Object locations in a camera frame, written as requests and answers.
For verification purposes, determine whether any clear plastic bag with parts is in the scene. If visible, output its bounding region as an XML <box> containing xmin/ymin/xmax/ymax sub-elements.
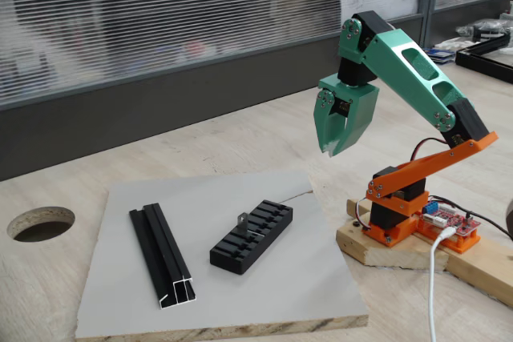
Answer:
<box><xmin>455</xmin><ymin>18</ymin><xmax>513</xmax><ymax>43</ymax></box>

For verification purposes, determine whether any grey board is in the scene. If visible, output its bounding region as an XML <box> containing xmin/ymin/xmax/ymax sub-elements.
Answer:
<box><xmin>75</xmin><ymin>171</ymin><xmax>370</xmax><ymax>339</ymax></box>

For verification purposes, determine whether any servo wire at elbow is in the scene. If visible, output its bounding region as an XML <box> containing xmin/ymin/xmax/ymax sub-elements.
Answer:
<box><xmin>411</xmin><ymin>137</ymin><xmax>449</xmax><ymax>163</ymax></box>

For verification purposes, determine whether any black rectangular frame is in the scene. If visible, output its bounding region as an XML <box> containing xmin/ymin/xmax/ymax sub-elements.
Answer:
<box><xmin>454</xmin><ymin>35</ymin><xmax>513</xmax><ymax>85</ymax></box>

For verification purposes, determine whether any black slotted holder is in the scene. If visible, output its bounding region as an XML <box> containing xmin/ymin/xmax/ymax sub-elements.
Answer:
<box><xmin>209</xmin><ymin>199</ymin><xmax>294</xmax><ymax>276</ymax></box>

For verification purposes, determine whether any stack of blue cards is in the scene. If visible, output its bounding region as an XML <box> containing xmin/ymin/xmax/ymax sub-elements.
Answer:
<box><xmin>422</xmin><ymin>46</ymin><xmax>457</xmax><ymax>65</ymax></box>

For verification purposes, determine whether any light wooden block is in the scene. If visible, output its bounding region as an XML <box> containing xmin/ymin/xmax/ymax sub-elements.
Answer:
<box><xmin>335</xmin><ymin>197</ymin><xmax>450</xmax><ymax>274</ymax></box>

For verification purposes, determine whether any white usb cable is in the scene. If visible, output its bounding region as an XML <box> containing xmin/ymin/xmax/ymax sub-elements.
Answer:
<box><xmin>427</xmin><ymin>226</ymin><xmax>456</xmax><ymax>342</ymax></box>

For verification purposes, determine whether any black aluminium profile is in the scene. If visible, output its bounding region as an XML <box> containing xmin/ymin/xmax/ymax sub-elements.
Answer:
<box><xmin>128</xmin><ymin>203</ymin><xmax>197</xmax><ymax>310</ymax></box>

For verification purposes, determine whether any thin black cable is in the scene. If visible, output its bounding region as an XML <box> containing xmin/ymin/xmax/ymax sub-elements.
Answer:
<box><xmin>429</xmin><ymin>195</ymin><xmax>513</xmax><ymax>239</ymax></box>

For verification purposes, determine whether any white plastic packet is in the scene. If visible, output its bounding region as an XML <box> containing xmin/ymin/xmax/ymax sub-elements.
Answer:
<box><xmin>434</xmin><ymin>36</ymin><xmax>466</xmax><ymax>53</ymax></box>

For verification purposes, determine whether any dark round object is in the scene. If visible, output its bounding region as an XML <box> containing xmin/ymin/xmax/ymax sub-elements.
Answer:
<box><xmin>505</xmin><ymin>197</ymin><xmax>513</xmax><ymax>241</ymax></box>

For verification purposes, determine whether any long wooden plank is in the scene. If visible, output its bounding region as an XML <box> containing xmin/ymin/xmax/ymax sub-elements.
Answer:
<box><xmin>440</xmin><ymin>233</ymin><xmax>513</xmax><ymax>308</ymax></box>

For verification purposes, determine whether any red controller board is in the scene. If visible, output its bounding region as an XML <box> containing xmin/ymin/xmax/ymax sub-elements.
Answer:
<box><xmin>418</xmin><ymin>199</ymin><xmax>481</xmax><ymax>237</ymax></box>

